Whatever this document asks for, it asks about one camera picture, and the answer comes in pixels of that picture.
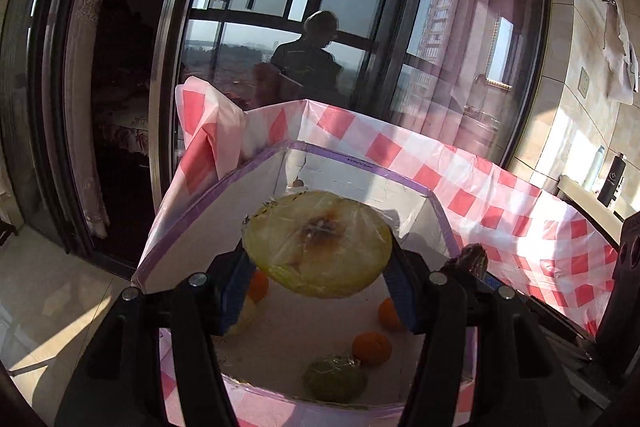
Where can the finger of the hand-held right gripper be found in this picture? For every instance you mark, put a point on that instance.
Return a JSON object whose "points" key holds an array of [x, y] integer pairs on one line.
{"points": [[560, 337]]}

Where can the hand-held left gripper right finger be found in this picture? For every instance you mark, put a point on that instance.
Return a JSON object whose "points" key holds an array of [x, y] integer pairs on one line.
{"points": [[400, 292]]}

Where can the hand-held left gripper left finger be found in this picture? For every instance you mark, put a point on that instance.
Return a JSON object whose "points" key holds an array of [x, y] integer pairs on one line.
{"points": [[235, 292]]}

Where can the large orange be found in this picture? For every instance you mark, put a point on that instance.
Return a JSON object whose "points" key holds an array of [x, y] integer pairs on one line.
{"points": [[259, 288]]}

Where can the small orange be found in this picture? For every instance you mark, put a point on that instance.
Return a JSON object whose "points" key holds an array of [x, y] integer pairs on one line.
{"points": [[372, 348], [390, 316]]}

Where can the dark red apple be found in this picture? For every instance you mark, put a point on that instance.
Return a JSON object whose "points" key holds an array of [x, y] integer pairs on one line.
{"points": [[470, 259]]}

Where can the half apple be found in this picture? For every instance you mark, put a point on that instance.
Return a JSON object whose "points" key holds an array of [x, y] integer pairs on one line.
{"points": [[320, 242]]}

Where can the green apple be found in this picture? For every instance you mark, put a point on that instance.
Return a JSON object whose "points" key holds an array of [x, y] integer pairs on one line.
{"points": [[335, 379]]}

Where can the white ledge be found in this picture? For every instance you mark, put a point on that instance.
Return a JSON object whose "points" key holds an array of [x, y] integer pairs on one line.
{"points": [[575, 193]]}

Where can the black bottle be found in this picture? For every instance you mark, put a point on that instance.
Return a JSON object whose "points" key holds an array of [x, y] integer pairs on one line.
{"points": [[612, 179]]}

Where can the red white checkered tablecloth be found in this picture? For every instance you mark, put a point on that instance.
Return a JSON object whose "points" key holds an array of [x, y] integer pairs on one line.
{"points": [[525, 227]]}

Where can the white bottle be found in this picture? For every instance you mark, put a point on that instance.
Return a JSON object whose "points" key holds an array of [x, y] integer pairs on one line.
{"points": [[595, 167]]}

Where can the white hanging towel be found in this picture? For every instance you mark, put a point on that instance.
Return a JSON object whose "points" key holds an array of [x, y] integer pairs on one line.
{"points": [[617, 57]]}

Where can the floral pink curtain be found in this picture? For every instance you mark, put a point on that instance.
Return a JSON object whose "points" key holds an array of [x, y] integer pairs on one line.
{"points": [[82, 107]]}

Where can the wall socket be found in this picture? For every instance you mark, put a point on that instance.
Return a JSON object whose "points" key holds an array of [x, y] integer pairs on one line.
{"points": [[583, 82]]}

